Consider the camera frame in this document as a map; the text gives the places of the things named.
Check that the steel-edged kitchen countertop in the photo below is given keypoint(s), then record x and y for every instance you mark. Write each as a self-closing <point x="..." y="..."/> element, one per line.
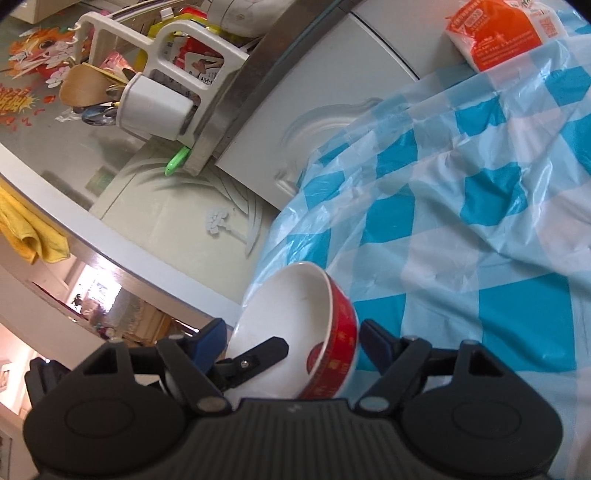
<point x="240" y="92"/>

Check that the green plastic clip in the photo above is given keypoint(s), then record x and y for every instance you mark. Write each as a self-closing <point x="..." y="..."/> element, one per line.
<point x="177" y="161"/>

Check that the red white seasoning packet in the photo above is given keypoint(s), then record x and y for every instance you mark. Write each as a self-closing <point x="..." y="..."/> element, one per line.
<point x="201" y="62"/>

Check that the orange and white packet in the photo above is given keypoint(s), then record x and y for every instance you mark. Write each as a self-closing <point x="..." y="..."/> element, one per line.
<point x="498" y="37"/>

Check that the wooden spoon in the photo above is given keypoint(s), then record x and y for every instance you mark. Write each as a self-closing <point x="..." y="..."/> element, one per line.
<point x="87" y="85"/>

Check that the white cabinet door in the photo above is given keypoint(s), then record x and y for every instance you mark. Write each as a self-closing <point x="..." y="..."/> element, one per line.
<point x="406" y="27"/>
<point x="323" y="92"/>

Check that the white utensil holder cup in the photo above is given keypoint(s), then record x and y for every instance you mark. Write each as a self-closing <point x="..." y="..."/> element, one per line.
<point x="152" y="108"/>

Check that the yellow packet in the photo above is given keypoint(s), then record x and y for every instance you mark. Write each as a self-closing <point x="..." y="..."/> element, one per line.
<point x="184" y="21"/>

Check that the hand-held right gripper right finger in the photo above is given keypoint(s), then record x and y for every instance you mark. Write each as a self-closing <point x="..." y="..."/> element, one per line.
<point x="375" y="345"/>

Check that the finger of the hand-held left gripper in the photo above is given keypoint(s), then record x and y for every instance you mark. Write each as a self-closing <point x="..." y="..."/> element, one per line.
<point x="258" y="357"/>

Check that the yellow towel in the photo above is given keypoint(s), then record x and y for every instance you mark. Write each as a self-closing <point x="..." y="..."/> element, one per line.
<point x="32" y="226"/>

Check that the white plastic counter rack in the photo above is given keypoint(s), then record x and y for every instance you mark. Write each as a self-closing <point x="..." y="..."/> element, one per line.
<point x="161" y="50"/>

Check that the red festive window sticker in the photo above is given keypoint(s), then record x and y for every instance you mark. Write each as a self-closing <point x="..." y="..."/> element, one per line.
<point x="32" y="69"/>

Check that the blue checkered plastic tablecloth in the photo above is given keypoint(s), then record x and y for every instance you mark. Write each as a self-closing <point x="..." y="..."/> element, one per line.
<point x="461" y="258"/>

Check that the red bowl with white inside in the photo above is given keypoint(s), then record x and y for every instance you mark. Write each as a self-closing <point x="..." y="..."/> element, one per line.
<point x="286" y="304"/>

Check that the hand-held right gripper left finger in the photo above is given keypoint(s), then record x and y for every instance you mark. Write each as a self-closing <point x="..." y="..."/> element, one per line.
<point x="210" y="344"/>

